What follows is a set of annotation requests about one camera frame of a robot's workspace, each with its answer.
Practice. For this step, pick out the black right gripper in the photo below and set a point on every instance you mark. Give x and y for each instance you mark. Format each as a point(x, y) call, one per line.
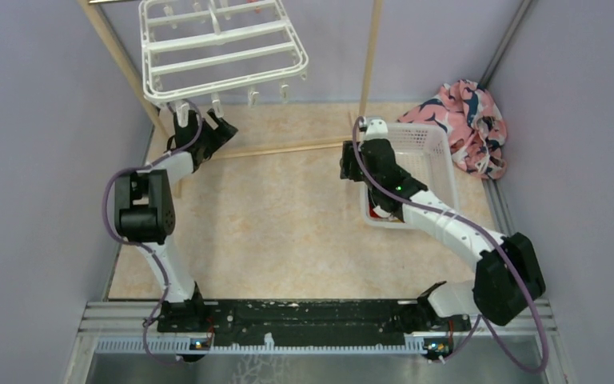
point(348, 163)

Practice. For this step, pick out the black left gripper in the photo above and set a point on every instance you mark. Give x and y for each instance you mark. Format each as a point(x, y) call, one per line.
point(221, 134)

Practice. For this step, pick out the white plastic clip hanger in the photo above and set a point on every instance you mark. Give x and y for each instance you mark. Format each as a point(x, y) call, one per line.
point(202, 49)

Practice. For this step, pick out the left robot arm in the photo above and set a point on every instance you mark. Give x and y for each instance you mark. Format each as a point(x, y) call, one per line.
point(145, 217)

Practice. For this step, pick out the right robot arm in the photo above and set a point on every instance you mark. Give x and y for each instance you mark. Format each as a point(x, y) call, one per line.
point(507, 275)

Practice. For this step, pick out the white plastic laundry basket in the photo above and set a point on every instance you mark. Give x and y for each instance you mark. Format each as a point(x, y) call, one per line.
point(423, 150)

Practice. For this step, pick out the red sock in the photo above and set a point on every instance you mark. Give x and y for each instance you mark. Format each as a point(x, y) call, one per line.
point(378, 213)

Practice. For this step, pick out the pink patterned cloth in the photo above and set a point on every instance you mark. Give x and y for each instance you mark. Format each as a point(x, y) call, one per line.
point(475, 127)

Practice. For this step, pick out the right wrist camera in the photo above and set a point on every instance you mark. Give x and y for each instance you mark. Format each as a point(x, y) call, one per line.
point(374, 128)

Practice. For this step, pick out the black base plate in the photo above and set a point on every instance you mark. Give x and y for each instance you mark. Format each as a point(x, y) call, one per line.
point(323, 323)

